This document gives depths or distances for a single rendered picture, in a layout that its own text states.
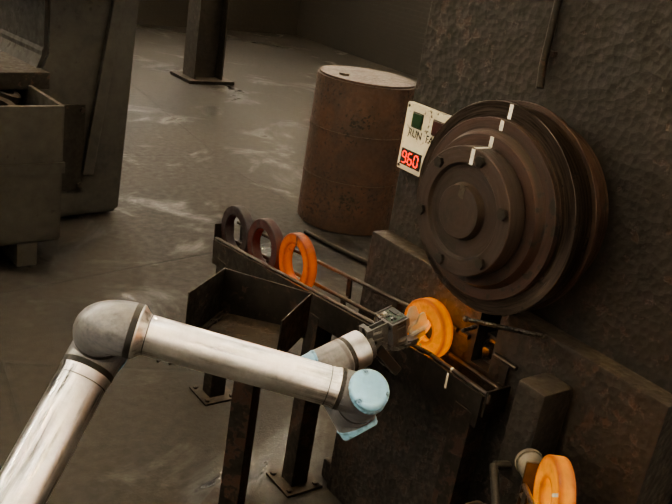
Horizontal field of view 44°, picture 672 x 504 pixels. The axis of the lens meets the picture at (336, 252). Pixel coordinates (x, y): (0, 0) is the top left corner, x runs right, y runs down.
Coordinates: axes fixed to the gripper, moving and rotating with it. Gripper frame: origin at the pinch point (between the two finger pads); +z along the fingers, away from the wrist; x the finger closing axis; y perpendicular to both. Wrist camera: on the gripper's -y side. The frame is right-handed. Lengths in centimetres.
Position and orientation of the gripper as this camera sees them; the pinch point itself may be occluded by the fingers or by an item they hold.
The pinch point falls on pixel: (428, 321)
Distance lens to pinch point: 210.4
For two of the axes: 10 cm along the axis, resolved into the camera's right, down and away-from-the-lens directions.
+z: 8.2, -3.4, 4.6
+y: -0.8, -8.6, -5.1
